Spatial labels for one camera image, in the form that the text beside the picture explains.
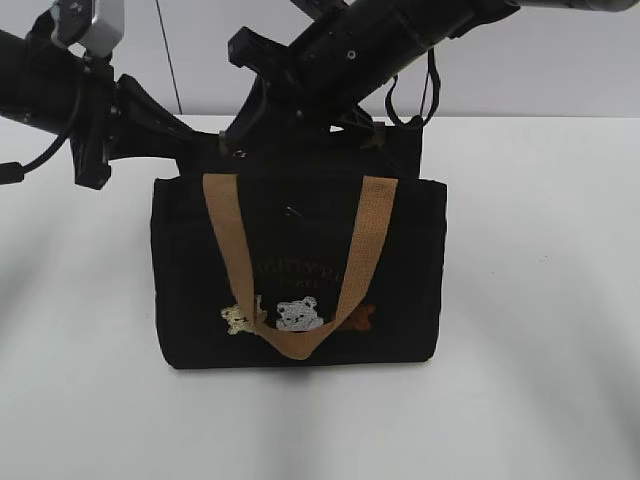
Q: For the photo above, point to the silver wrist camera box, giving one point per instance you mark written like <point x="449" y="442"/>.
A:
<point x="96" y="25"/>

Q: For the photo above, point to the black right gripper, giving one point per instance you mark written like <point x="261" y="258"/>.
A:
<point x="308" y="87"/>

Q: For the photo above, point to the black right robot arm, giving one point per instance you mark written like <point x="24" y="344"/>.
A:
<point x="406" y="30"/>

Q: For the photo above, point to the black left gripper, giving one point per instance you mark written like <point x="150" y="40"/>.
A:
<point x="118" y="119"/>

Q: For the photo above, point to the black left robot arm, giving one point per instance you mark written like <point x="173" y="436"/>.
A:
<point x="59" y="79"/>

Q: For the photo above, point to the black canvas tote bag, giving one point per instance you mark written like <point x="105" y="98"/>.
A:
<point x="330" y="254"/>

